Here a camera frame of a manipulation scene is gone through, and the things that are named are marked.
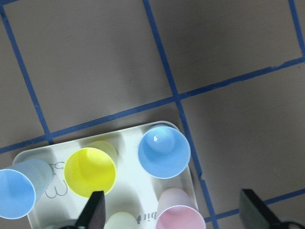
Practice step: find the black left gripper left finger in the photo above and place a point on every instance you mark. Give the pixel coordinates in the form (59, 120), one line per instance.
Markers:
(93, 215)

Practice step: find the cream plastic cup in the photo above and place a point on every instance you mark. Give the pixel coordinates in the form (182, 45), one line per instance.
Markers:
(121, 220)

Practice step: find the cream plastic tray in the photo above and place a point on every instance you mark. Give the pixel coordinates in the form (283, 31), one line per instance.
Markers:
(135, 191)

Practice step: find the light blue plastic cup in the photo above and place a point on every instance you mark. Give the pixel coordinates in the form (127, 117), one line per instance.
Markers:
(21, 186)

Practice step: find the yellow plastic cup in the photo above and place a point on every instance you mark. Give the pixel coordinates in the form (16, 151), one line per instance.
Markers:
(91, 168)

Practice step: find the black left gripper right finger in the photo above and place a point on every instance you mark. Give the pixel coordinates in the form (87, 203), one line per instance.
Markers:
(255, 214)

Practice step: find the pink plastic cup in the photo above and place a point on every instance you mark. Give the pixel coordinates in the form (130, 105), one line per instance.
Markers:
(177, 211)

